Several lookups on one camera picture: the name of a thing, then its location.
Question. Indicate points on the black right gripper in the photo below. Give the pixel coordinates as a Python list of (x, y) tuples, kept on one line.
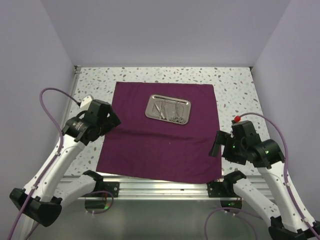
[(221, 138)]

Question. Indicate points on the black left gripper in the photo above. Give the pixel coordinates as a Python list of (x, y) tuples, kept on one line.
[(112, 121)]

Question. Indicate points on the steel surgical scissors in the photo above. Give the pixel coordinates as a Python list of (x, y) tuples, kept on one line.
[(176, 113)]

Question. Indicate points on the stainless steel instrument tray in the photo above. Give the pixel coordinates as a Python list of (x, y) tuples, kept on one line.
[(184, 108)]

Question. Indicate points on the purple cloth wrap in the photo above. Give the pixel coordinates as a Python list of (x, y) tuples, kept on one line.
[(153, 149)]

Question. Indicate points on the thin steel tweezers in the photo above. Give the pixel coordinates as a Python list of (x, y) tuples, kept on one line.
[(157, 108)]

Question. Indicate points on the broad steel forceps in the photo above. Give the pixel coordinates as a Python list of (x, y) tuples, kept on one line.
[(163, 111)]

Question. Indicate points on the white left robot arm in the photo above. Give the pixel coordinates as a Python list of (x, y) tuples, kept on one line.
[(41, 199)]

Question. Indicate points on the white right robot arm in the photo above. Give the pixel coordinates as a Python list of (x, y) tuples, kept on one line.
[(286, 216)]

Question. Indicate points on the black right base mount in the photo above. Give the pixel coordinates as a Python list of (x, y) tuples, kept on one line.
[(215, 190)]

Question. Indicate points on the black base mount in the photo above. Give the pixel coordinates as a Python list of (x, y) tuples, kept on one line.
[(112, 187), (215, 190)]

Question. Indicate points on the steel ring-handled clamp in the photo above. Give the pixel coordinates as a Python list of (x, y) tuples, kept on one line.
[(179, 120)]

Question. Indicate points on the aluminium frame rail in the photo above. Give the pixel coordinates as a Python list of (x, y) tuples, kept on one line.
[(131, 188)]

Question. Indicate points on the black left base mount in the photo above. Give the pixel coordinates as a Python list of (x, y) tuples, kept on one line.
[(112, 187)]

